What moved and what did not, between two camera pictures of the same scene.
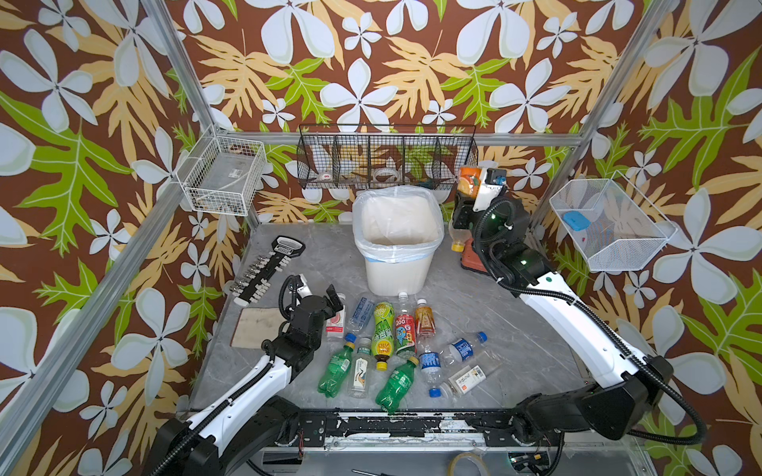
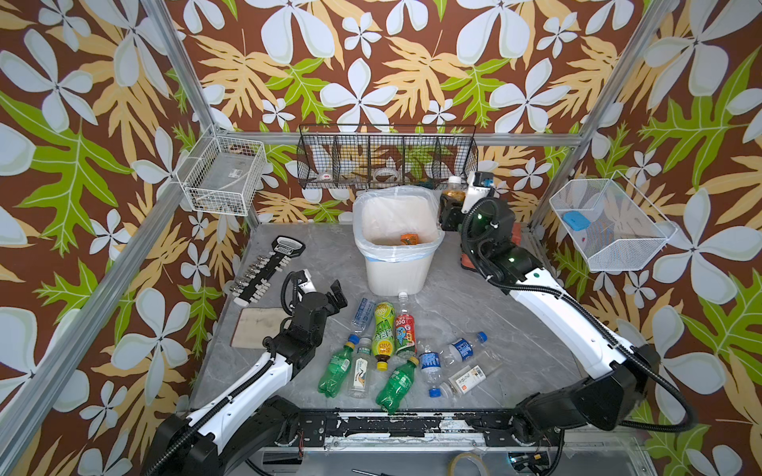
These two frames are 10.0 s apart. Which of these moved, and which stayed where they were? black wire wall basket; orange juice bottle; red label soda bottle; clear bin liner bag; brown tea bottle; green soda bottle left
Moved: brown tea bottle; orange juice bottle
Stayed: black wire wall basket; red label soda bottle; green soda bottle left; clear bin liner bag
